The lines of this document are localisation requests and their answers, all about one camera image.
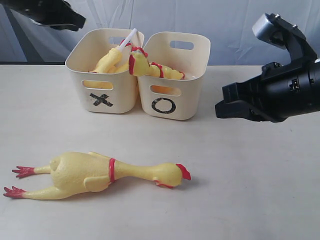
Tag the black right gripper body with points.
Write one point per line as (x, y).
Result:
(278, 98)

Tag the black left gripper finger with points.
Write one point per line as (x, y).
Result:
(70, 17)

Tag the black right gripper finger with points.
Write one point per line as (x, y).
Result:
(240, 91)
(235, 109)

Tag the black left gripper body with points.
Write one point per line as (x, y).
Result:
(28, 8)

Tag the chicken head with white tube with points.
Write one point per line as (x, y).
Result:
(107, 64)

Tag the headless rubber chicken body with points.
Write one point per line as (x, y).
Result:
(106, 84)

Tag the whole yellow rubber chicken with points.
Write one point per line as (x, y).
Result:
(139, 65)

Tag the cream bin marked O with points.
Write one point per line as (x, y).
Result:
(175, 99)

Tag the cream bin marked X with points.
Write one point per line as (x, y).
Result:
(84, 57)

